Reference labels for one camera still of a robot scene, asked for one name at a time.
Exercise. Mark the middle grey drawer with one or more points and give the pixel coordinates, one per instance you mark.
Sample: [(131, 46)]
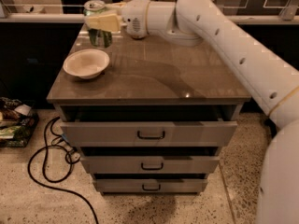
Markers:
[(150, 164)]

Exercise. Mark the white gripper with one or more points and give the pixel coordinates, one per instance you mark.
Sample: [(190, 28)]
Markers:
[(135, 17)]

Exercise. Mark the grey drawer cabinet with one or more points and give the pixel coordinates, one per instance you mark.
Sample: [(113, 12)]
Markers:
[(150, 80)]

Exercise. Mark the grey drawer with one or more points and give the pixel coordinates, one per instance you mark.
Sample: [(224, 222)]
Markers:
[(149, 134), (106, 186), (150, 164)]

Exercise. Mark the tray of snack packets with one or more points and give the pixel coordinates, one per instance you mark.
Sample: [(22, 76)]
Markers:
[(18, 121)]

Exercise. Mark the green soda can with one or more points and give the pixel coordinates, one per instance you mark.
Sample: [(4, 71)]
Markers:
[(99, 38)]

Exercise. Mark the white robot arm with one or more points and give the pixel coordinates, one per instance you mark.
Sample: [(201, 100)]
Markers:
[(272, 83)]

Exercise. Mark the top grey drawer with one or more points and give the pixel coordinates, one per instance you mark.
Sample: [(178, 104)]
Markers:
[(149, 134)]

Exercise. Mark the white paper bowl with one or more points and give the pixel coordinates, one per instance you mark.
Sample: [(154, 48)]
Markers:
[(86, 63)]

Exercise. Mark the bottom grey drawer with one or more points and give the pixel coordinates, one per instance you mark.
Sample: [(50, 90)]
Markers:
[(106, 186)]

